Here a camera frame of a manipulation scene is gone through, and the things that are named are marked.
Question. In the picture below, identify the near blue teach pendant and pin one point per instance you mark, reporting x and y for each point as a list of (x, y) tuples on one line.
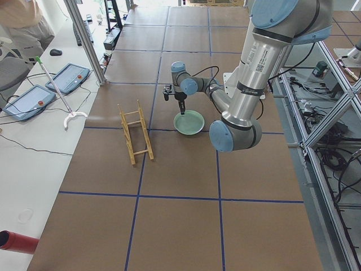
[(30, 103)]

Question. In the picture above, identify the black computer mouse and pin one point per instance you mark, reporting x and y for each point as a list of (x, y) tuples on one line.
[(55, 52)]

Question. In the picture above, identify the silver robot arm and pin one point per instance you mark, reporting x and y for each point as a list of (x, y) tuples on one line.
[(273, 25)]

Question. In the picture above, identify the white reacher grabber stick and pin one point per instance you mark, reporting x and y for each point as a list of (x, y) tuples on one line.
[(72, 113)]

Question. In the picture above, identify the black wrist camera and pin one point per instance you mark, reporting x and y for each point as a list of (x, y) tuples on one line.
[(168, 90)]

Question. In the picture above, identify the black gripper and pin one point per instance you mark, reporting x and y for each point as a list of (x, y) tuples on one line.
[(179, 97)]

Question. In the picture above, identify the red cylinder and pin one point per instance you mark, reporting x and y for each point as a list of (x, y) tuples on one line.
[(16, 242)]

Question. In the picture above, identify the light green plate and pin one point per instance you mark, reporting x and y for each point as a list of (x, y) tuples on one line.
[(190, 123)]

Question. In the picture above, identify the far blue teach pendant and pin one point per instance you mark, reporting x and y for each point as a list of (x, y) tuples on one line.
[(70, 77)]

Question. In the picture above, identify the aluminium frame post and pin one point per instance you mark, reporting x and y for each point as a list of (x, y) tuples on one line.
[(86, 43)]

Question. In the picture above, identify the blue teach pendant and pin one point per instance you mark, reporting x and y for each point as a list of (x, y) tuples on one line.
[(30, 103), (70, 77)]

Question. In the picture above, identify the white pedestal column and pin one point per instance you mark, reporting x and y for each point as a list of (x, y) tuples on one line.
[(230, 85)]

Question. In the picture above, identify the person in beige clothes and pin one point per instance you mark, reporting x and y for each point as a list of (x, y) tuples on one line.
[(27, 27)]

